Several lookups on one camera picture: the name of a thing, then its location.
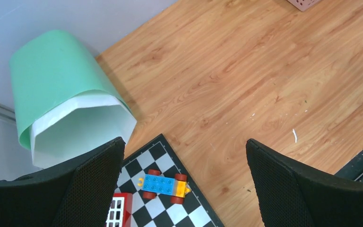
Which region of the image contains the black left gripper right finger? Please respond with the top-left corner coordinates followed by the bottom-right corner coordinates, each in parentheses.
top-left (246, 139), bottom-right (363, 227)

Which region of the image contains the black white checkerboard mat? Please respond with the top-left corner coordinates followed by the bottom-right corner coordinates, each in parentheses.
top-left (114, 134), bottom-right (224, 227)

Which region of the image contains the blue yellow toy car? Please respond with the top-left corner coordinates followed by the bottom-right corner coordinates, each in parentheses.
top-left (138, 169), bottom-right (191, 204)

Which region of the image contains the mint green trash bin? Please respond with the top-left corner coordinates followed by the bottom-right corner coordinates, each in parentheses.
top-left (9, 30), bottom-right (137, 169)

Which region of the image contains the red white toy block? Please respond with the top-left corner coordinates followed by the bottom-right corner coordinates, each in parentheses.
top-left (105, 193), bottom-right (132, 227)

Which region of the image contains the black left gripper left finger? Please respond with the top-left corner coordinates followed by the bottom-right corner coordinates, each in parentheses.
top-left (0, 137), bottom-right (125, 227)

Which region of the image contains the pink perforated plastic basket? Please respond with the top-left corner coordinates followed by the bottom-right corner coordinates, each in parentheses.
top-left (287, 0), bottom-right (320, 12)

